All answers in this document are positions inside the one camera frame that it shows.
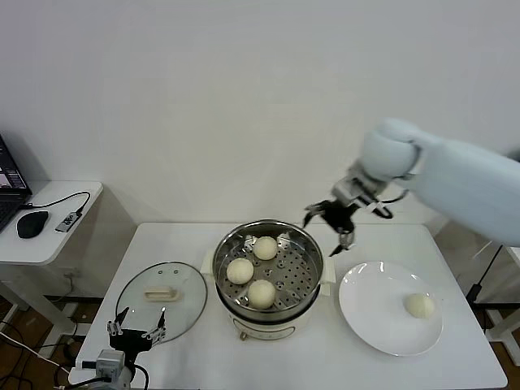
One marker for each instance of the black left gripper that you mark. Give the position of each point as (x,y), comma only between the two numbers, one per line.
(130,340)

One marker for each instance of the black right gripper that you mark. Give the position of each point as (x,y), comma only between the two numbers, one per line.
(339,217)

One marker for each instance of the white steamed baozi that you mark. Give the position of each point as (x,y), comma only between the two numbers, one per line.
(265,248)
(419,305)
(261,294)
(239,271)

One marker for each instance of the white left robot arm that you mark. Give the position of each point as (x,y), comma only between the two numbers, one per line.
(109,382)

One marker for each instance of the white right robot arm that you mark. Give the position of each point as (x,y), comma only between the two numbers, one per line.
(447,174)

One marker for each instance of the stainless steel steamer basket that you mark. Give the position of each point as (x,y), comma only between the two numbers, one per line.
(292,280)

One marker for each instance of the white round plate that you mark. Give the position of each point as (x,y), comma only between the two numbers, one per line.
(378,308)

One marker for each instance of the white side table with mouse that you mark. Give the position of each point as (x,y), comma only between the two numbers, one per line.
(53,248)

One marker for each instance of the white electric cooker base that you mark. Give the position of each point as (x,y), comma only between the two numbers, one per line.
(264,327)

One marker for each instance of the grey usb hub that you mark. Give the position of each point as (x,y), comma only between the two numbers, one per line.
(66,222)

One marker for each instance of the black computer mouse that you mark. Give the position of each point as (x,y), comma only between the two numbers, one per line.
(30,225)

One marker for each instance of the black laptop beside mouse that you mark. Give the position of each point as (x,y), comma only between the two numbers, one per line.
(8,183)

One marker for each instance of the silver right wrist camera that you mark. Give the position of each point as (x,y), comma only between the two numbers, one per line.
(345,191)

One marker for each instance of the white wall outlet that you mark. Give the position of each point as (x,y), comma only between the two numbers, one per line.
(69,274)

